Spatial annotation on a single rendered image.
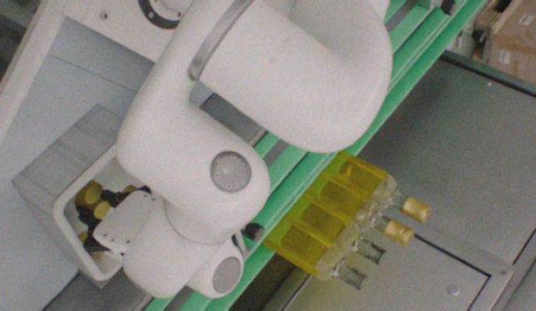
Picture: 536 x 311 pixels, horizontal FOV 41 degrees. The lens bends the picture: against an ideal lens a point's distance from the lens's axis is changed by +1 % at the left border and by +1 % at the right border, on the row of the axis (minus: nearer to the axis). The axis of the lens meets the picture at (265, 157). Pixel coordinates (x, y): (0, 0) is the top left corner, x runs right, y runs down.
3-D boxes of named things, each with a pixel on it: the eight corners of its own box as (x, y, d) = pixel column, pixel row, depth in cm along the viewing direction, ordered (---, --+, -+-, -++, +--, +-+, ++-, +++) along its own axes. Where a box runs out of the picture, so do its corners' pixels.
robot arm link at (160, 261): (198, 146, 74) (173, 192, 94) (118, 243, 70) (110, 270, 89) (263, 197, 74) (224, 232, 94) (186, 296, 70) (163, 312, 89)
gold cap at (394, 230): (382, 238, 128) (404, 250, 126) (382, 228, 125) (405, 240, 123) (393, 225, 129) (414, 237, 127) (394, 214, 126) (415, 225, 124)
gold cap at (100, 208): (71, 198, 109) (90, 212, 108) (88, 182, 111) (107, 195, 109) (78, 212, 112) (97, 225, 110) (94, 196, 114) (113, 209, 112)
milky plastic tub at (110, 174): (66, 260, 118) (102, 288, 114) (10, 181, 100) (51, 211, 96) (139, 187, 125) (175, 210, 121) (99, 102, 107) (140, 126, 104)
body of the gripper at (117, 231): (152, 285, 100) (104, 257, 107) (200, 234, 104) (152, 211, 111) (129, 251, 95) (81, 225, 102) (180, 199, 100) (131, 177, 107)
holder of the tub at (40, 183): (76, 273, 122) (107, 297, 119) (9, 180, 101) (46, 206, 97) (145, 203, 129) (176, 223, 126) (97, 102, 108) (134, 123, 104)
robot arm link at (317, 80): (302, -49, 67) (292, -64, 53) (418, 38, 68) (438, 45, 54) (219, 69, 70) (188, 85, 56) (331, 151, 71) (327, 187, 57)
